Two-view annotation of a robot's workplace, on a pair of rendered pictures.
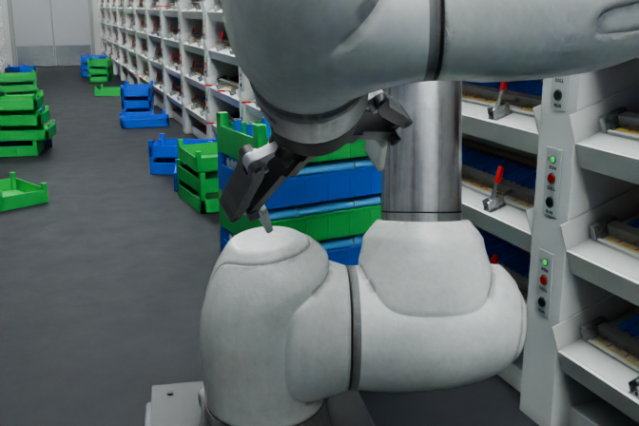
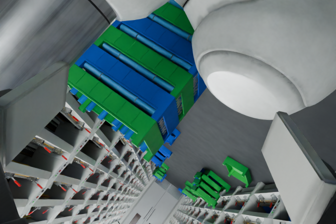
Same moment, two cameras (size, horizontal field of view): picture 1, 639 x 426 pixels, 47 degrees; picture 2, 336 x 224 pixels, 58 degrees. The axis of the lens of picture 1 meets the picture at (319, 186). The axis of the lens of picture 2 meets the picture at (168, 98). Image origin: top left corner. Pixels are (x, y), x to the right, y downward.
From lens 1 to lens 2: 0.60 m
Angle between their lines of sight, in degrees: 10
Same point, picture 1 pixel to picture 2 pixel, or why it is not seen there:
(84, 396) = not seen: hidden behind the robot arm
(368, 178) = (99, 61)
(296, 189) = (144, 90)
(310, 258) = (224, 38)
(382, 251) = not seen: outside the picture
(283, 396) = not seen: outside the picture
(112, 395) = not seen: hidden behind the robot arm
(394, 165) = (58, 54)
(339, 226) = (137, 49)
